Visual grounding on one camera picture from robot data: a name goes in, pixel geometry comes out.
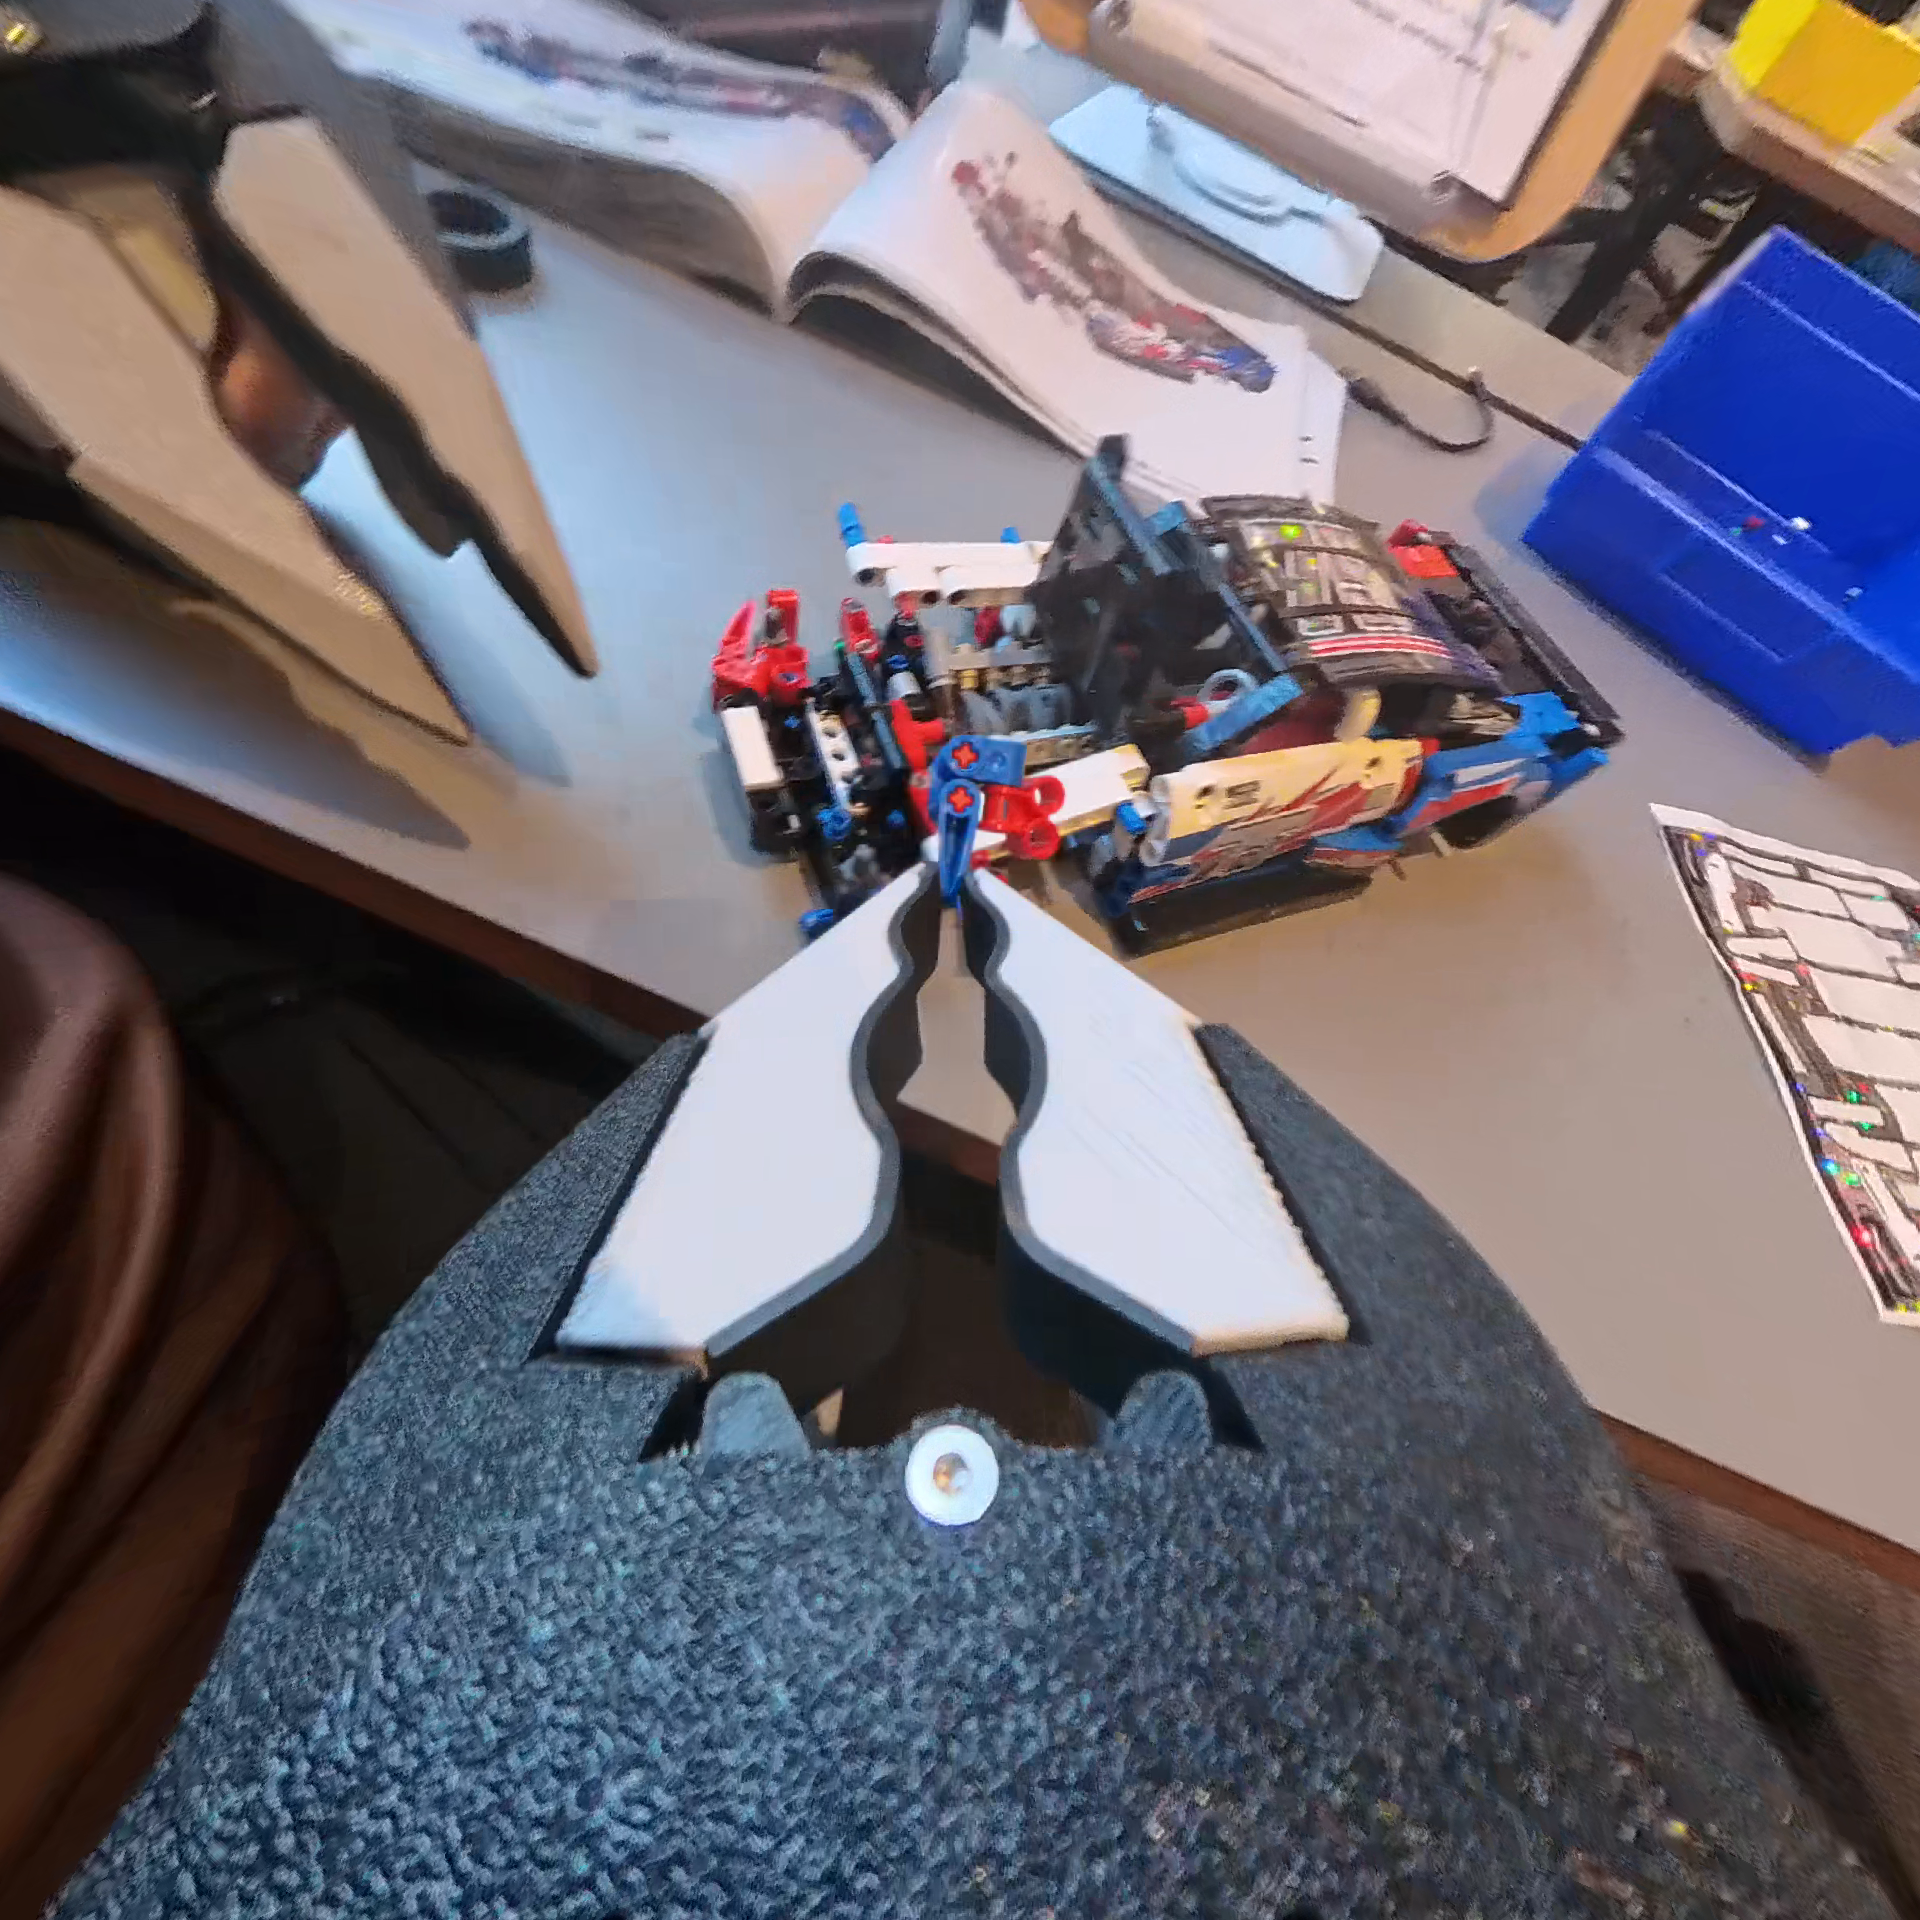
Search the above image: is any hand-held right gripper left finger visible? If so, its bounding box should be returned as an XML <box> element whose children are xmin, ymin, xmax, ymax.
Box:
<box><xmin>555</xmin><ymin>863</ymin><xmax>924</xmax><ymax>1367</ymax></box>

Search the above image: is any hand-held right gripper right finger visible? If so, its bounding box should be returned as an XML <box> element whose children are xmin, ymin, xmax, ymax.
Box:
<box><xmin>977</xmin><ymin>866</ymin><xmax>1354</xmax><ymax>1359</ymax></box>

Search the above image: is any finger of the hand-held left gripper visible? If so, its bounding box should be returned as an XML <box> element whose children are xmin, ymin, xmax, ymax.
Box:
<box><xmin>0</xmin><ymin>183</ymin><xmax>479</xmax><ymax>749</ymax></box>
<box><xmin>209</xmin><ymin>107</ymin><xmax>601</xmax><ymax>680</ymax></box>

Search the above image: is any small blue red brick piece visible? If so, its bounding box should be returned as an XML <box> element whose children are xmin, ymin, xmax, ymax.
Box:
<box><xmin>929</xmin><ymin>735</ymin><xmax>1070</xmax><ymax>910</ymax></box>

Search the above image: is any brick-built toy race car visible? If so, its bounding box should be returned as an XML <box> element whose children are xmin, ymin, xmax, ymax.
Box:
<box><xmin>708</xmin><ymin>435</ymin><xmax>1626</xmax><ymax>957</ymax></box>

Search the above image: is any grey desk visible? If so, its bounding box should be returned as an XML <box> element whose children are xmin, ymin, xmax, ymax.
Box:
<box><xmin>0</xmin><ymin>90</ymin><xmax>1920</xmax><ymax>1562</ymax></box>

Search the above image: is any brown wooden desk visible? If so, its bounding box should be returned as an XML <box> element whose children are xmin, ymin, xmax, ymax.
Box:
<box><xmin>1545</xmin><ymin>30</ymin><xmax>1920</xmax><ymax>347</ymax></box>

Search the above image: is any person's left hand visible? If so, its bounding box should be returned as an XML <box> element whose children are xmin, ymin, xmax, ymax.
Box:
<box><xmin>215</xmin><ymin>306</ymin><xmax>359</xmax><ymax>488</ymax></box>

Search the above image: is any black rubber toy tyre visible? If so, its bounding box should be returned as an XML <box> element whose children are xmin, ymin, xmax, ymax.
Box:
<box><xmin>428</xmin><ymin>190</ymin><xmax>537</xmax><ymax>296</ymax></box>

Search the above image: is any open instruction booklet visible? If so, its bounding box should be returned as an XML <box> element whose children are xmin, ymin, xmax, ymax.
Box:
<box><xmin>292</xmin><ymin>0</ymin><xmax>1347</xmax><ymax>504</ymax></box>

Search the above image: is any person's brown top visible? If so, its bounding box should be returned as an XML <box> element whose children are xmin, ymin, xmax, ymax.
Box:
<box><xmin>0</xmin><ymin>870</ymin><xmax>348</xmax><ymax>1920</ymax></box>

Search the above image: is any holographic sticker sheet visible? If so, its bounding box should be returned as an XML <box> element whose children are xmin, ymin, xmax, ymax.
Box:
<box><xmin>1650</xmin><ymin>803</ymin><xmax>1920</xmax><ymax>1325</ymax></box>

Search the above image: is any blue plastic bin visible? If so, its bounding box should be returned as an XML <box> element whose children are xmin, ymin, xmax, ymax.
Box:
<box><xmin>1523</xmin><ymin>224</ymin><xmax>1920</xmax><ymax>756</ymax></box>

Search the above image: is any printed instruction sheet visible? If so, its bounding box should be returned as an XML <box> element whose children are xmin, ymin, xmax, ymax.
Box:
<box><xmin>1201</xmin><ymin>0</ymin><xmax>1630</xmax><ymax>204</ymax></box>

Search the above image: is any brown backing board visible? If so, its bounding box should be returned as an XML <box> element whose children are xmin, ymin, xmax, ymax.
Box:
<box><xmin>1020</xmin><ymin>0</ymin><xmax>1706</xmax><ymax>266</ymax></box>

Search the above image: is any yellow plastic bin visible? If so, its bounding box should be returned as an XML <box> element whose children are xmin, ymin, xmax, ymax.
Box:
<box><xmin>1726</xmin><ymin>0</ymin><xmax>1920</xmax><ymax>107</ymax></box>

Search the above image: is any black cable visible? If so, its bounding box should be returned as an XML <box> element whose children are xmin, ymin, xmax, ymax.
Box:
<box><xmin>1340</xmin><ymin>368</ymin><xmax>1584</xmax><ymax>455</ymax></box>

